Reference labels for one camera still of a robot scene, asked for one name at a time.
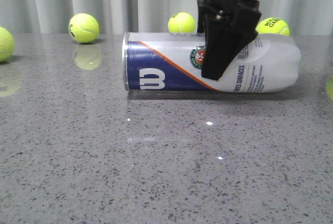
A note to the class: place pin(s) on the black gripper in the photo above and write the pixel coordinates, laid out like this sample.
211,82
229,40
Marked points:
229,26

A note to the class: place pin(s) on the white blue Wilson tennis can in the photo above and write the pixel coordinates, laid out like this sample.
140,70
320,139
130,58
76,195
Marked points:
173,62

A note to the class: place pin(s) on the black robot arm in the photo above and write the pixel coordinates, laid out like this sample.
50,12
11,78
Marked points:
228,26

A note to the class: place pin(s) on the Roland Garros tennis ball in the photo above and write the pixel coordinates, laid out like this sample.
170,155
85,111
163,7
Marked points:
273,25

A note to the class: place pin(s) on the middle back tennis ball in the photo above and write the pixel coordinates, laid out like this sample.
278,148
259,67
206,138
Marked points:
181,23

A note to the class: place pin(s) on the near right tennis ball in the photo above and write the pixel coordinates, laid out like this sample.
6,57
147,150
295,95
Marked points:
329,87

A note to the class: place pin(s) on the Wilson 3 back tennis ball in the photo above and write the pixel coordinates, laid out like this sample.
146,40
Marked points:
83,28

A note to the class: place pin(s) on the Wilson 3 near-left tennis ball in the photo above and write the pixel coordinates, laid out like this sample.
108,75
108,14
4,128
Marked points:
7,44

